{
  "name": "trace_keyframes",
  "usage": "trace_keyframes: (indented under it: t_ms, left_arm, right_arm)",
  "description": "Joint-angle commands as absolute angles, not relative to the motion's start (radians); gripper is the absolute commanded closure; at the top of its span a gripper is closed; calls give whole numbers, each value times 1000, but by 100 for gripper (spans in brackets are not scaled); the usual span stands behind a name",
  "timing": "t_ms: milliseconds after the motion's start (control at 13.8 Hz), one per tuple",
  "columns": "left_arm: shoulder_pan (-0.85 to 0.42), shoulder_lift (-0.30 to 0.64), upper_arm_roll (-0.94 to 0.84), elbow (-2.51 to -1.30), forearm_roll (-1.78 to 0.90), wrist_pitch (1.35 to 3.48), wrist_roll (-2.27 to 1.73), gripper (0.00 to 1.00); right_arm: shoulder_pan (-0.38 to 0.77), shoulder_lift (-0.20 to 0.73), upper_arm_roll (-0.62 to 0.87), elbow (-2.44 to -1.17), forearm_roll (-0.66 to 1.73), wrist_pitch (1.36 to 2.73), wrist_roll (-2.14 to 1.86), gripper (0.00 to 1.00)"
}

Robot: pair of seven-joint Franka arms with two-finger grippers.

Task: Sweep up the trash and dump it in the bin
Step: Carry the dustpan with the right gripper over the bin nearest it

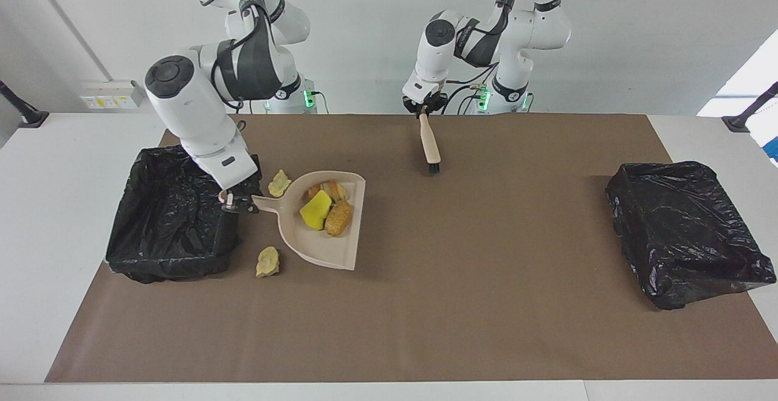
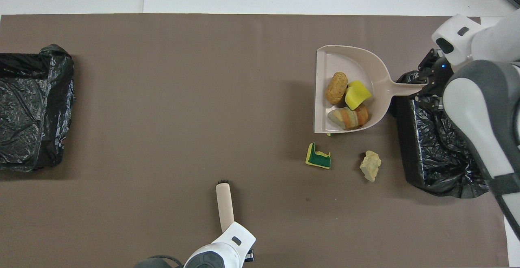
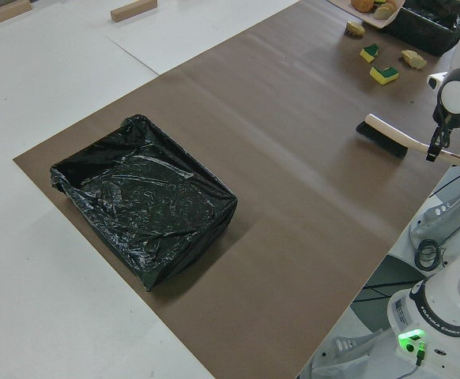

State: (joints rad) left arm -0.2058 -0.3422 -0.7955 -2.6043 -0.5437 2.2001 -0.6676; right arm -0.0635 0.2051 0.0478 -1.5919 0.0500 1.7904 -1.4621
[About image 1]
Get brown paper table mat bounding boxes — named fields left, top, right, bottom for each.
left=46, top=114, right=778, bottom=383

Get beige foam chunk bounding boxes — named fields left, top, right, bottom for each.
left=268, top=169, right=293, bottom=199
left=305, top=180, right=351, bottom=204
left=255, top=246, right=281, bottom=279

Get beige plastic dustpan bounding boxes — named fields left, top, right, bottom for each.
left=251, top=171, right=367, bottom=271

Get white wall cable conduit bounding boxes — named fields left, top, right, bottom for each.
left=23, top=0, right=115, bottom=83

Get white panel blue edge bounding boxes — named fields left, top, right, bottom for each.
left=746, top=106, right=778, bottom=168

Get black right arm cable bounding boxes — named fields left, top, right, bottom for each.
left=199, top=0, right=287, bottom=132

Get yellow sponge piece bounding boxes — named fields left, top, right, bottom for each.
left=298, top=206, right=334, bottom=232

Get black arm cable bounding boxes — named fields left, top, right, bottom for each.
left=446, top=0, right=525, bottom=99
left=199, top=0, right=287, bottom=132

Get white wall power socket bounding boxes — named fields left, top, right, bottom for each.
left=80, top=80, right=144, bottom=111

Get brown oval cork sponge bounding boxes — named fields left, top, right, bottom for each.
left=323, top=199, right=355, bottom=238

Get beige hand brush black bristles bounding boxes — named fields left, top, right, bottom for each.
left=418, top=112, right=442, bottom=176

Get black bag lined bin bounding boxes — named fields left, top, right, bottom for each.
left=105, top=143, right=246, bottom=284
left=605, top=160, right=777, bottom=311

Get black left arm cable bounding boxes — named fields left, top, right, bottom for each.
left=446, top=0, right=525, bottom=99

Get black stand pole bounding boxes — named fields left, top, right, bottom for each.
left=721, top=81, right=778, bottom=134
left=0, top=80, right=50, bottom=129

